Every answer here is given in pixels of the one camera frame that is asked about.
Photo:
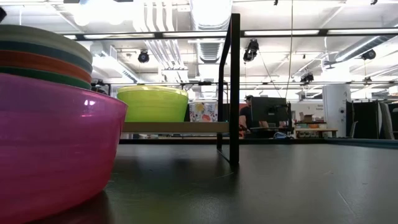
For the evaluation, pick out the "yellow-green translucent plastic bowl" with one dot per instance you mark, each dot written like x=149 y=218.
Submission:
x=154 y=105

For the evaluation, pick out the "teal plate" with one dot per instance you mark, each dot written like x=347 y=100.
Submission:
x=37 y=74

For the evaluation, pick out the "white ribbed bowl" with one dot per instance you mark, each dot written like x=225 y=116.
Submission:
x=40 y=35

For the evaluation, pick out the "floral patterned cloth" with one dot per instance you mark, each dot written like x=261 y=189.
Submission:
x=202 y=112

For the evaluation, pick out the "wooden cutting board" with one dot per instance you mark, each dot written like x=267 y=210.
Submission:
x=177 y=127

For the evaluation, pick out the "person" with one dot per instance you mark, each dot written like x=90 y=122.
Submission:
x=246 y=115

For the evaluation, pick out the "black computer monitor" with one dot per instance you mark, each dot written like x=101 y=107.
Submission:
x=269 y=110

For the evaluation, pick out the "brown cardboard box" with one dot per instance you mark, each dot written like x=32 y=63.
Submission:
x=307 y=117

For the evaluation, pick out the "wooden desk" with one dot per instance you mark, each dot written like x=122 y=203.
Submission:
x=315 y=130

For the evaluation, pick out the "white round column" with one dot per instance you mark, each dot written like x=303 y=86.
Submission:
x=335 y=109

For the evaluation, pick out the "pink translucent plastic bowl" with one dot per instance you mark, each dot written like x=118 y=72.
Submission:
x=56 y=149

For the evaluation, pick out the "black room partition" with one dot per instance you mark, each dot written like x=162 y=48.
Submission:
x=362 y=119

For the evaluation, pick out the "black ceiling-mounted camera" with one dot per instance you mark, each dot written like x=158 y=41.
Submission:
x=143 y=57
x=251 y=49
x=307 y=77
x=369 y=54

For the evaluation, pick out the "black overhead frame bar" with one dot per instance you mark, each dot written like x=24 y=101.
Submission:
x=192 y=33

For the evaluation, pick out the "silver ventilation duct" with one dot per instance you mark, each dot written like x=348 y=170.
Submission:
x=211 y=18

